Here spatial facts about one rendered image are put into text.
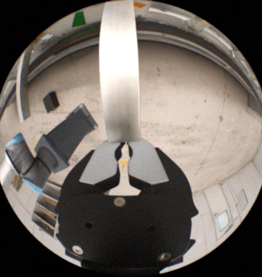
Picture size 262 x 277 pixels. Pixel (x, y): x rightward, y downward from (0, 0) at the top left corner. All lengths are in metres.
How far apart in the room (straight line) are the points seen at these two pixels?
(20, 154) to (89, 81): 0.84
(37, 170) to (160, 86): 1.12
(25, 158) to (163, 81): 1.16
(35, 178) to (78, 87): 0.88
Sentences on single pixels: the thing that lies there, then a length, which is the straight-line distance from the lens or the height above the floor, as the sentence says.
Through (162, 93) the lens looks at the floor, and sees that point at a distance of 0.99.
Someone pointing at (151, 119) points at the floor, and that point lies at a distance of 1.02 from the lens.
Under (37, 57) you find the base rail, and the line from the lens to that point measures 0.47.
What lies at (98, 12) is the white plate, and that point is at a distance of 0.30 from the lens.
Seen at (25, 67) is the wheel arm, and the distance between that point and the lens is 0.30.
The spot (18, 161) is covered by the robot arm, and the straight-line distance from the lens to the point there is 0.54.
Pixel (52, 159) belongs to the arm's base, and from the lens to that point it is 0.64.
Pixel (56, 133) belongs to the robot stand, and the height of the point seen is 0.49.
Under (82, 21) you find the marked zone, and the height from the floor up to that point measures 0.74.
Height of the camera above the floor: 0.94
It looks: 59 degrees down
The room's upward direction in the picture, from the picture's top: 178 degrees clockwise
